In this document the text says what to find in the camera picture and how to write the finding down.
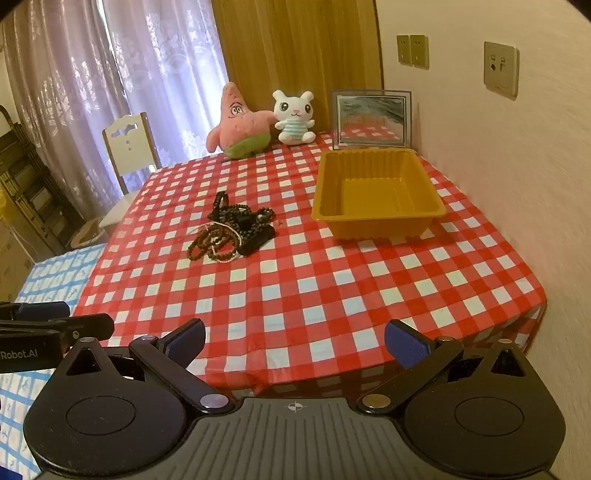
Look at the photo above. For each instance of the red checkered tablecloth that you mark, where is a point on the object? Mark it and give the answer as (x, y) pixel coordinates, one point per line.
(323, 286)

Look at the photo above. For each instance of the sheer lace curtain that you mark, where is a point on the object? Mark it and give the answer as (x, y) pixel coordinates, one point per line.
(171, 69)

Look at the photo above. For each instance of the white wooden chair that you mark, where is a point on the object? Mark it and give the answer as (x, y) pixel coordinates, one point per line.
(131, 143)

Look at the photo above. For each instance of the blue checkered cloth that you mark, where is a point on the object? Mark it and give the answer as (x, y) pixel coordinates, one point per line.
(51, 281)

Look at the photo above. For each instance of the yellow plastic tray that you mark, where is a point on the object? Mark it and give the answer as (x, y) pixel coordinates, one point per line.
(332, 212)

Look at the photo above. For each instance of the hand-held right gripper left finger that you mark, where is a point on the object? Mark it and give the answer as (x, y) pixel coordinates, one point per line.
(184, 341)

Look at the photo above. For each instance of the glass picture frame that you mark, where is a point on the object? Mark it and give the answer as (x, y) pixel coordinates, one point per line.
(369, 115)

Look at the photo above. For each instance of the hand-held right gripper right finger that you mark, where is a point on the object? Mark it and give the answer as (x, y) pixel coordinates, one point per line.
(406, 344)

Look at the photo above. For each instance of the beige wall socket plate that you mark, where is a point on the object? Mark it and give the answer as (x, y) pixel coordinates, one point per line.
(501, 69)

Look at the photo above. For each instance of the purple floral curtain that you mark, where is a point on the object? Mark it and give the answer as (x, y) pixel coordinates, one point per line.
(60, 92)

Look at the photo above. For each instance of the pink starfish plush toy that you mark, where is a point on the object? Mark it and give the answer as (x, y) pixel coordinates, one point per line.
(240, 129)

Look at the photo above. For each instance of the brass wall switch plate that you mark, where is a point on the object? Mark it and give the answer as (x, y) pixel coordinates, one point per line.
(404, 48)
(419, 50)

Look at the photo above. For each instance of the white bunny plush toy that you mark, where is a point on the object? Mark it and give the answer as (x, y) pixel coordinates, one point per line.
(293, 110)

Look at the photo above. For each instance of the cardboard box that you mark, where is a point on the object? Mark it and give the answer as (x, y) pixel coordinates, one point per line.
(11, 258)

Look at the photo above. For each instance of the dark wooden shelf rack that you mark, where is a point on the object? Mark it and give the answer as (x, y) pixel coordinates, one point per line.
(27, 184)

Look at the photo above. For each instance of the wooden door panel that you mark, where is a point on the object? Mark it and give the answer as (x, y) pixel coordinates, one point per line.
(300, 46)

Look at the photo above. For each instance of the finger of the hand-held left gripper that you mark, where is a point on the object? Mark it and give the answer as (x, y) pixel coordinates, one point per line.
(41, 310)
(87, 325)

